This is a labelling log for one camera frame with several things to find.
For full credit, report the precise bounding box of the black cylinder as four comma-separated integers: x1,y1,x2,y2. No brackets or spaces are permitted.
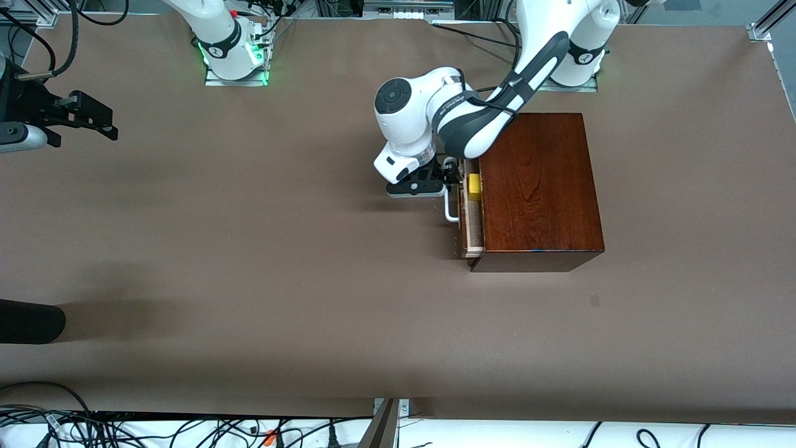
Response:
0,299,67,345

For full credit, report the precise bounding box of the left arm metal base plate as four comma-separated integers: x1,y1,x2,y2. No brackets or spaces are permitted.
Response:
536,73,599,93

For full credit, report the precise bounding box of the tangled black cable bundle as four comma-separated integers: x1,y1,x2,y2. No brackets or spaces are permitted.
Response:
0,381,374,448

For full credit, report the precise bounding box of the long black tabletop cable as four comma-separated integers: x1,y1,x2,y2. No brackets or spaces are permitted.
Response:
432,22,518,48

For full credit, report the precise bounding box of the dark brown wooden cabinet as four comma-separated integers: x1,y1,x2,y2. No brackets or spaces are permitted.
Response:
466,113,605,273

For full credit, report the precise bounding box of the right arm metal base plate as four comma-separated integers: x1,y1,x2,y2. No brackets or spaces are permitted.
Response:
205,59,269,86

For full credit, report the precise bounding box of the silver box with white connectors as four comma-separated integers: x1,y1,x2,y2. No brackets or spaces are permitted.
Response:
363,0,456,21

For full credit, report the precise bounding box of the thin black cable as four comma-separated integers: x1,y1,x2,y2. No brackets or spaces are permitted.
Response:
0,11,58,77

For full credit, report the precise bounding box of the wooden drawer with white handle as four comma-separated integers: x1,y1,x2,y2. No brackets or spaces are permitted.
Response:
444,157,486,259

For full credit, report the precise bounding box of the aluminium frame profile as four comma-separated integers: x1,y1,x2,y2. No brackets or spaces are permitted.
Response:
748,0,796,43
0,0,60,27

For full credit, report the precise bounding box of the black cable cluster red plug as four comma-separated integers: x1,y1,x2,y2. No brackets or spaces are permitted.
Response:
231,0,299,60

